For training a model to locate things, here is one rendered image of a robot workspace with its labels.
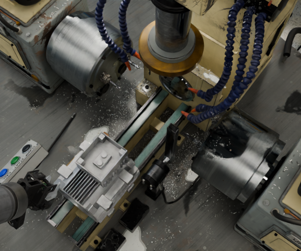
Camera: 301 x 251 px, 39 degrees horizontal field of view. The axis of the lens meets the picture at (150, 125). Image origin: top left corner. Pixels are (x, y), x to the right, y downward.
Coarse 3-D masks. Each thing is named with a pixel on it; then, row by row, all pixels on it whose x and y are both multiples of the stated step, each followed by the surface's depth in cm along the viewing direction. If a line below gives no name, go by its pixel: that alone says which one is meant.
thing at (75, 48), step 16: (80, 16) 142; (64, 32) 139; (80, 32) 138; (96, 32) 139; (112, 32) 140; (48, 48) 144; (64, 48) 139; (80, 48) 137; (96, 48) 136; (64, 64) 141; (80, 64) 138; (96, 64) 136; (112, 64) 145; (80, 80) 140; (96, 80) 142; (112, 80) 154; (96, 96) 151
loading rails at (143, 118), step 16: (160, 96) 157; (144, 112) 154; (160, 112) 164; (176, 112) 154; (128, 128) 153; (144, 128) 158; (160, 128) 152; (128, 144) 153; (160, 144) 148; (144, 160) 147; (64, 208) 141; (64, 224) 145; (96, 224) 138; (80, 240) 136; (96, 240) 145
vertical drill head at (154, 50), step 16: (160, 16) 101; (176, 16) 99; (144, 32) 118; (160, 32) 107; (176, 32) 105; (192, 32) 115; (144, 48) 116; (160, 48) 113; (176, 48) 111; (192, 48) 114; (144, 64) 117; (160, 64) 114; (176, 64) 114; (192, 64) 114
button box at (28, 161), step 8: (32, 144) 133; (40, 144) 132; (24, 152) 132; (32, 152) 131; (40, 152) 132; (48, 152) 134; (24, 160) 130; (32, 160) 131; (40, 160) 133; (8, 168) 131; (16, 168) 129; (24, 168) 130; (32, 168) 132; (8, 176) 128; (16, 176) 129; (24, 176) 131
